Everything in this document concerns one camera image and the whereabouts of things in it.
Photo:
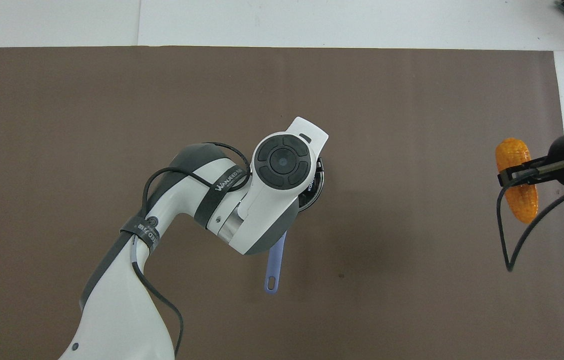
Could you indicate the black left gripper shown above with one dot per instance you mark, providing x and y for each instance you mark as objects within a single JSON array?
[{"x": 319, "y": 164}]

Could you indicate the orange corn cob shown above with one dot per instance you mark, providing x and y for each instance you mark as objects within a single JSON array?
[{"x": 514, "y": 152}]

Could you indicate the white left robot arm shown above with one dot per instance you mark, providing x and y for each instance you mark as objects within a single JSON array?
[{"x": 261, "y": 200}]

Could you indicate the brown table mat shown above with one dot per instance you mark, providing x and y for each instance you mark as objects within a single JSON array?
[{"x": 412, "y": 100}]

